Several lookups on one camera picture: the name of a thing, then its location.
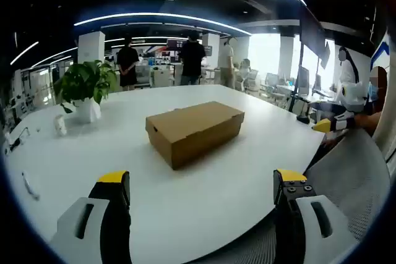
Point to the black desk stand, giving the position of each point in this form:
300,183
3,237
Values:
303,119

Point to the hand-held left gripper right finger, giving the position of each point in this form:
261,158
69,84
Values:
294,214

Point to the person in beige shirt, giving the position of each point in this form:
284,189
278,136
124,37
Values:
382,49

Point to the grey mesh office chair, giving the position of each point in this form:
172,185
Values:
340,177

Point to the brown cardboard shoe box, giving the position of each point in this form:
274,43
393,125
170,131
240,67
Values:
191,131

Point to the potted green plant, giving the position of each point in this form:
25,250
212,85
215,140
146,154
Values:
86,84

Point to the ceiling light strip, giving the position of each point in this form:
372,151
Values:
154,14

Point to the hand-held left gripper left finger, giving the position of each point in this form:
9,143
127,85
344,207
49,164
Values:
105,220

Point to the white pen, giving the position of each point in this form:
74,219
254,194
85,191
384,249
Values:
30,186

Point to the white office chair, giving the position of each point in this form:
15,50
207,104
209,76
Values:
252,80

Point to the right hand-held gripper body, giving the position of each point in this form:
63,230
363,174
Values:
355,95

